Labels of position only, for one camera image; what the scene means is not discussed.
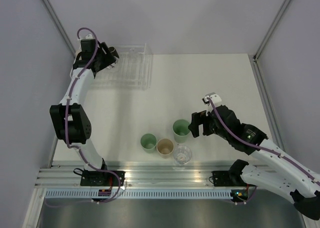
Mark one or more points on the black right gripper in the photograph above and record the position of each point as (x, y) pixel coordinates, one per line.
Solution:
(198, 118)

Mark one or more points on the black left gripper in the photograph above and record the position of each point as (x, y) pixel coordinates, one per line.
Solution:
(109, 59)

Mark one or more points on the tall green plastic cup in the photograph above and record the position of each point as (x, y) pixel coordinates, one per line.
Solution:
(181, 130)

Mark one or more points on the clear faceted glass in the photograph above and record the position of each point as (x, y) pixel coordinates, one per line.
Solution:
(136, 51)
(182, 154)

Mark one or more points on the beige plastic cup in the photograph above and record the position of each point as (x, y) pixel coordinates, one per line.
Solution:
(165, 147)
(78, 54)

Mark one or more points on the short green plastic cup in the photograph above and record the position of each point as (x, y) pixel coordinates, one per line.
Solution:
(148, 142)

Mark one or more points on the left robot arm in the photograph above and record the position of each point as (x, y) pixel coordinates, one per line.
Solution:
(70, 121)

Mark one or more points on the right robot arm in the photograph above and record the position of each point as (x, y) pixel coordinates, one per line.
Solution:
(293, 181)

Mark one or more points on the black brown cup holder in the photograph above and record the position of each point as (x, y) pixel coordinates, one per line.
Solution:
(114, 53)

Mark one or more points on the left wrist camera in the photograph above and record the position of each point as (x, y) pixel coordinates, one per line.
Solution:
(86, 37)

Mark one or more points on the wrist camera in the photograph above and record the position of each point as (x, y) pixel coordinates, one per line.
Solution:
(86, 37)
(211, 98)

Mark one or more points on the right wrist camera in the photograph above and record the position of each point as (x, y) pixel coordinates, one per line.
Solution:
(211, 98)

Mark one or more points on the white wire dish rack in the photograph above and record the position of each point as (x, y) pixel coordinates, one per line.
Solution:
(129, 72)

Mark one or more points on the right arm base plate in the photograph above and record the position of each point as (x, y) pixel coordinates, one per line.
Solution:
(221, 178)

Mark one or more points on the right aluminium frame post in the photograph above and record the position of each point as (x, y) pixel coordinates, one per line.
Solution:
(272, 28)

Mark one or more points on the aluminium frame post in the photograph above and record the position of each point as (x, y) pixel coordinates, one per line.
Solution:
(59, 26)
(272, 28)

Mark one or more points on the left aluminium frame post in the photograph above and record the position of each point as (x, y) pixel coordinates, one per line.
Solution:
(59, 26)

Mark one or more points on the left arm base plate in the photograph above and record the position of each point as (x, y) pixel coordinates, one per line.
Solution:
(99, 179)

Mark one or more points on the aluminium mounting rail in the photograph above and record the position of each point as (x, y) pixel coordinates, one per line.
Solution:
(136, 176)

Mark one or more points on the white slotted cable duct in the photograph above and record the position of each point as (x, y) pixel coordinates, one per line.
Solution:
(140, 193)

